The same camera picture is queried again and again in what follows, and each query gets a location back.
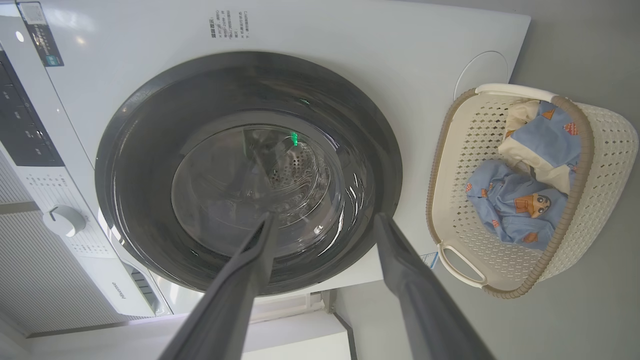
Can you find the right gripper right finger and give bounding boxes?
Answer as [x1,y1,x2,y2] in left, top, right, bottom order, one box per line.
[375,213,496,360]

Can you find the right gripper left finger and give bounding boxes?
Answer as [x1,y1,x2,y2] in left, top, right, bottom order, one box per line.
[159,212,277,360]

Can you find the blue cartoon face garment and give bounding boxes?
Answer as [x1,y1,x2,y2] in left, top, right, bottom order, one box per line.
[465,160,569,251]

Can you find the round dark glass washer door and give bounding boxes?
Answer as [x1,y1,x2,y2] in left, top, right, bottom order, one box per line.
[95,51,403,296]

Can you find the blue and cream garment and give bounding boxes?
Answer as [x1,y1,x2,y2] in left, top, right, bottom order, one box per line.
[498,99,583,195]

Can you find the stainless steel washing machine drum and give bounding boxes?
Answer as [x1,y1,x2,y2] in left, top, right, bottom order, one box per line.
[172,125,346,258]

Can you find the white washing machine dial knob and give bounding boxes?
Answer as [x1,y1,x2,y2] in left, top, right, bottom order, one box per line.
[42,205,87,238]

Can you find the black washing machine control panel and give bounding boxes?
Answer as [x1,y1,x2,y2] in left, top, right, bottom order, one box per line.
[0,50,65,167]

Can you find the white front-load washing machine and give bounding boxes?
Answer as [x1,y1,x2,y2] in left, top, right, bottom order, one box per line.
[0,0,532,321]

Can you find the cream perforated laundry basket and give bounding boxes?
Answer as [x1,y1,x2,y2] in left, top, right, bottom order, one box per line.
[426,83,640,300]

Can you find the dark QR label sticker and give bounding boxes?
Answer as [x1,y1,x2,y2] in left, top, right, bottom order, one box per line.
[17,1,65,67]

